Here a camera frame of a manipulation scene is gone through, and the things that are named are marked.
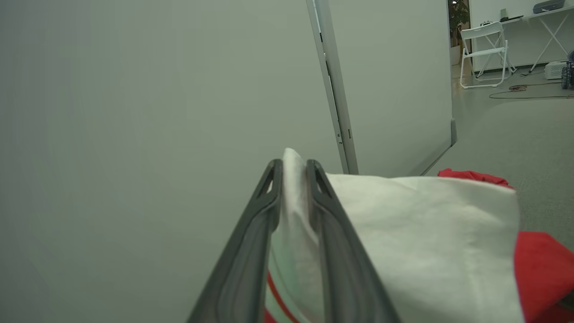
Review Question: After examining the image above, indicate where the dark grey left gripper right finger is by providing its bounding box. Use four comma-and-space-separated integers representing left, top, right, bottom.
305, 160, 401, 323

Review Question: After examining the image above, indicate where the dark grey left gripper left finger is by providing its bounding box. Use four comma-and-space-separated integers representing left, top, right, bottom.
186, 159, 284, 323

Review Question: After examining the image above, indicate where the red shirt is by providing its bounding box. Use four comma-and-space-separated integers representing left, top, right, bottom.
264, 148, 574, 323

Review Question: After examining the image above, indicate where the grey fabric sofa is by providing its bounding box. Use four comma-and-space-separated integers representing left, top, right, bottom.
425, 98, 574, 252

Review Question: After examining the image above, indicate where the white folding chair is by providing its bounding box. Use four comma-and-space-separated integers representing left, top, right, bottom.
459, 21, 517, 89

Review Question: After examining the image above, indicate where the green potted plant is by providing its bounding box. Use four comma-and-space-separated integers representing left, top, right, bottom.
448, 0, 471, 66

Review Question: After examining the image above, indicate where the white ribbed box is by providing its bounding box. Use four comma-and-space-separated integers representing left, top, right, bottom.
544, 61, 568, 80

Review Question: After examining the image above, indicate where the dark wheeled machine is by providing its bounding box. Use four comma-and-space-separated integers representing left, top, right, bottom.
560, 50, 574, 90

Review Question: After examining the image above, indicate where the white trestle table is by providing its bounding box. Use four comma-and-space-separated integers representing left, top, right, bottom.
499, 4, 574, 74

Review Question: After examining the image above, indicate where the grey case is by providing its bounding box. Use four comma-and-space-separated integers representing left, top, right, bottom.
532, 0, 566, 14

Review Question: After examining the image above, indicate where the grey partition post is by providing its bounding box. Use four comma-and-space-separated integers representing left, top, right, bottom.
306, 0, 360, 175

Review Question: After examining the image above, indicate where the thin dark floor cable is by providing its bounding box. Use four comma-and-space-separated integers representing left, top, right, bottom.
488, 80, 574, 100

